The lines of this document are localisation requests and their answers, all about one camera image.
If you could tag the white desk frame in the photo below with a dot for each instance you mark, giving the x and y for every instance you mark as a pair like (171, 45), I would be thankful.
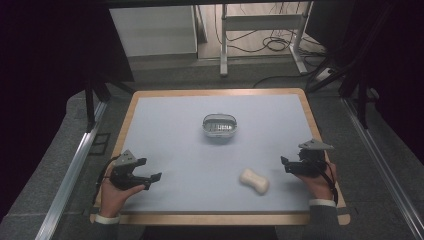
(263, 22)

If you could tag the grey oval soap dish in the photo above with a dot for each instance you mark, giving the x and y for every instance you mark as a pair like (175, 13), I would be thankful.
(219, 126)

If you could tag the person's right hand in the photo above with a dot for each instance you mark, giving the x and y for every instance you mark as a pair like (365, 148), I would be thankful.
(317, 188)

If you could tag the dark curtain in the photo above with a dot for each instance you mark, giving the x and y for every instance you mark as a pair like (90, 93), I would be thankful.
(400, 66)
(40, 83)

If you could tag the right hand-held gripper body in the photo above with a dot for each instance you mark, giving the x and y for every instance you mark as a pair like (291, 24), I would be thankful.
(311, 163)

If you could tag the black metal stand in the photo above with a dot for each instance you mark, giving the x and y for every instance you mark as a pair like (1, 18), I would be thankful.
(361, 106)
(89, 106)

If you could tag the white power strip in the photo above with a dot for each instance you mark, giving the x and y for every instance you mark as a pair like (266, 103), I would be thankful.
(324, 75)

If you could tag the cream soap bar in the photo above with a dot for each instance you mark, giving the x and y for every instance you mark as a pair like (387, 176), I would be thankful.
(254, 181)

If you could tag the white cabinet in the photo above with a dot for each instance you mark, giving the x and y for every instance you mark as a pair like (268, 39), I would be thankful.
(153, 31)

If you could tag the black floor bracket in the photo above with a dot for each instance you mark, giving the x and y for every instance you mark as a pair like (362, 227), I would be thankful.
(99, 144)

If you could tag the pale blue table mat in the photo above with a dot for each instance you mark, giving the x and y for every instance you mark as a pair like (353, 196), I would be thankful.
(200, 160)

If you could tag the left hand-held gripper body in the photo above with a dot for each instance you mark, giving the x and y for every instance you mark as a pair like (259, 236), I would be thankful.
(124, 173)

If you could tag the aluminium floor rail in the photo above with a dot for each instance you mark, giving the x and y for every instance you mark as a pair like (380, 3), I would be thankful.
(383, 166)
(71, 166)

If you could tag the person's left hand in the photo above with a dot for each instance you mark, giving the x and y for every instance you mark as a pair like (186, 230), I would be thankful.
(113, 200)

